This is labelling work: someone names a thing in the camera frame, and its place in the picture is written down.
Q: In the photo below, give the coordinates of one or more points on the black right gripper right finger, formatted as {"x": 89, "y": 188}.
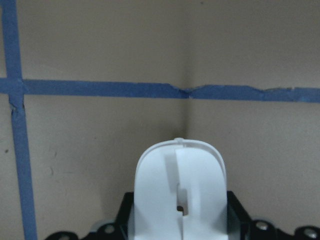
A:
{"x": 238, "y": 219}

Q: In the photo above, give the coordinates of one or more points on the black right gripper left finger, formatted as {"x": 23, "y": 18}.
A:
{"x": 125, "y": 219}

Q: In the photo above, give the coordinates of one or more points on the white computer mouse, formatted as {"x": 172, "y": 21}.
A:
{"x": 180, "y": 193}

